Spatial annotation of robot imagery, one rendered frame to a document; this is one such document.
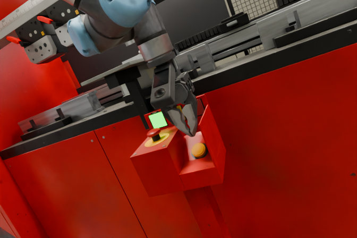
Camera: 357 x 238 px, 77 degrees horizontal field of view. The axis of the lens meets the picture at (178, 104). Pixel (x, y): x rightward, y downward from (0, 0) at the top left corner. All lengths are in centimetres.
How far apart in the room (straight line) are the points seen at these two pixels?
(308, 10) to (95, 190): 104
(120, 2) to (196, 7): 105
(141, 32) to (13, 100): 112
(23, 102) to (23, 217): 60
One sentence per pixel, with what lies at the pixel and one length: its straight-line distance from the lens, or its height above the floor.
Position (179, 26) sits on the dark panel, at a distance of 137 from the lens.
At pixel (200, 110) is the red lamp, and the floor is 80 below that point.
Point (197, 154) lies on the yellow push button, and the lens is 58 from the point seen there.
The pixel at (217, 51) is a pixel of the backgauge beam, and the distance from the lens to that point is 106.
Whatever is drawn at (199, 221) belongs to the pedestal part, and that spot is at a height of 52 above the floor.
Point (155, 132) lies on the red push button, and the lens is 59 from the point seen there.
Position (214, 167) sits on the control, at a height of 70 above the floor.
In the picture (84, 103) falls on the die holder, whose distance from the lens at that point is 108.
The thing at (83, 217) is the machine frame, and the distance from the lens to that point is 125.
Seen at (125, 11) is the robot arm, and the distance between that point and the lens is 33.
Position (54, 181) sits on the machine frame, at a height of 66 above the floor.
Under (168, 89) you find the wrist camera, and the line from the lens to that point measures 45.
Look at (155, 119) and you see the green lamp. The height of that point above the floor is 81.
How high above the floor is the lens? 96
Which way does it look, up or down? 10 degrees down
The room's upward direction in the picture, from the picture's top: 22 degrees counter-clockwise
